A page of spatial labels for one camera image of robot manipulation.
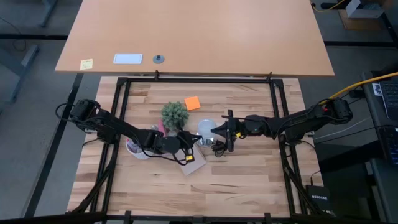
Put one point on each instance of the white rectangular desk plate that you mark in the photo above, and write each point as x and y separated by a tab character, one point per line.
127	58

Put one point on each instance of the black side desk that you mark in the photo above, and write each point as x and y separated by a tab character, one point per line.
373	155

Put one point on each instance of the lilac grey pen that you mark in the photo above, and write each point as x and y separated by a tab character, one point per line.
133	147

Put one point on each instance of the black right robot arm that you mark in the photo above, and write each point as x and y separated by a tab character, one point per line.
295	123

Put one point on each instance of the white printed label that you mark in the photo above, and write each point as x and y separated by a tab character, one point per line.
377	89

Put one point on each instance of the yellow sticky note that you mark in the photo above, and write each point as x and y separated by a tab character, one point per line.
86	64

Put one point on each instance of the brown cardboard box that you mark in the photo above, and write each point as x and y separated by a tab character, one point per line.
357	24

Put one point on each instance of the brown spiral notebook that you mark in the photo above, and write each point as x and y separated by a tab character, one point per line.
194	166

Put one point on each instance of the grey stapler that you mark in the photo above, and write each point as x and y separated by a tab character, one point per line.
154	128

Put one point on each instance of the keyboard with blue backlight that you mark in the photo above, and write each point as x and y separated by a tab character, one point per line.
392	146

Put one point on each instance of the light wood desk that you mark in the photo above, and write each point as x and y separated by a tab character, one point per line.
199	37

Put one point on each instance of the orange sticky note pad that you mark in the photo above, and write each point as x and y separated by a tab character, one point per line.
192	103

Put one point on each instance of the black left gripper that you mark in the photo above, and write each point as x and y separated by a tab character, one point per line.
171	144

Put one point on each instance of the green artificial succulent plant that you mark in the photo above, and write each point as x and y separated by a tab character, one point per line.
174	115

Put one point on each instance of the white textured pen cup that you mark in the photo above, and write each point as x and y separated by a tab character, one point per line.
140	155

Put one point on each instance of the black power adapter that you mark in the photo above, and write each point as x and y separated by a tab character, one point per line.
357	93

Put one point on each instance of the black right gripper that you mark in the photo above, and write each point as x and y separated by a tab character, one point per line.
241	127

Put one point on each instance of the grey desk leg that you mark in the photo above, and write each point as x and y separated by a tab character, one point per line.
48	12
28	59

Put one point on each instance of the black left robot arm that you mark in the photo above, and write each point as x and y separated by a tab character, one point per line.
124	130

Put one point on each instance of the grey white box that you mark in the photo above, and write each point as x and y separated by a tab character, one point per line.
357	11

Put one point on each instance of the black keyboard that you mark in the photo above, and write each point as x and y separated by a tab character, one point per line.
391	99

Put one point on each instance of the black aluminium rig frame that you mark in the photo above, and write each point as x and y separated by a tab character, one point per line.
199	80

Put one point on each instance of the black Netgear network switch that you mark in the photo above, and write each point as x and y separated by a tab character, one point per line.
318	197

